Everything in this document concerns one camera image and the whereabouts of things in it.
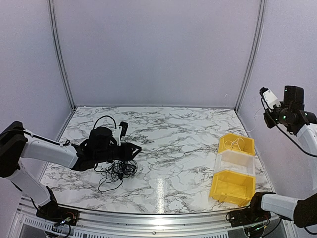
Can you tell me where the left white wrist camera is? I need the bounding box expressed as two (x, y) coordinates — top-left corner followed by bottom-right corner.
(113, 121), (128, 146)

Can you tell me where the clear plastic storage bin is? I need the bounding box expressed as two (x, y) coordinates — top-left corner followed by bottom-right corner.
(214, 150), (255, 176)

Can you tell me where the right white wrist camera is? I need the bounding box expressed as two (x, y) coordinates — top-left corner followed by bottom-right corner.
(259, 87), (281, 112)

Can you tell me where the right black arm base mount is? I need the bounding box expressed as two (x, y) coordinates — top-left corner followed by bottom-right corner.
(225, 207), (271, 227)

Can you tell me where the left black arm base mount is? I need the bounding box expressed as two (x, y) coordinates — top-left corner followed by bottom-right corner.
(36, 207), (79, 226)

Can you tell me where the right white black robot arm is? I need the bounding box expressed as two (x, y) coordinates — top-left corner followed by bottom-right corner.
(245, 85), (317, 230)

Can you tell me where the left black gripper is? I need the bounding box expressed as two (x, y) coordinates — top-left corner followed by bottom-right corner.
(95, 142), (142, 164)

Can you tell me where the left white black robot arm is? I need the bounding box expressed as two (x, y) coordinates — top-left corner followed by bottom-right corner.
(0, 121), (142, 221)

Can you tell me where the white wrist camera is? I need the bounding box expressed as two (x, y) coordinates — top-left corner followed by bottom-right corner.
(113, 121), (128, 146)
(259, 87), (281, 112)

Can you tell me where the black cable bundle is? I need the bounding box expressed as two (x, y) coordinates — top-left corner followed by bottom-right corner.
(98, 158), (139, 193)

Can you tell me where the near yellow storage bin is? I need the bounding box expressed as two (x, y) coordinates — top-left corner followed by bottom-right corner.
(209, 170), (256, 207)

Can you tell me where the far yellow storage bin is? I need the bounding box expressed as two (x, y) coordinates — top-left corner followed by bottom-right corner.
(218, 133), (255, 156)

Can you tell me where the aluminium front frame rail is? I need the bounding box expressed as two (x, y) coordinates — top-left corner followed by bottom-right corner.
(14, 197), (298, 238)

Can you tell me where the yellow storage bin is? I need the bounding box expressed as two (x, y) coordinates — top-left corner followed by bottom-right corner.
(218, 133), (255, 156)
(209, 170), (256, 207)

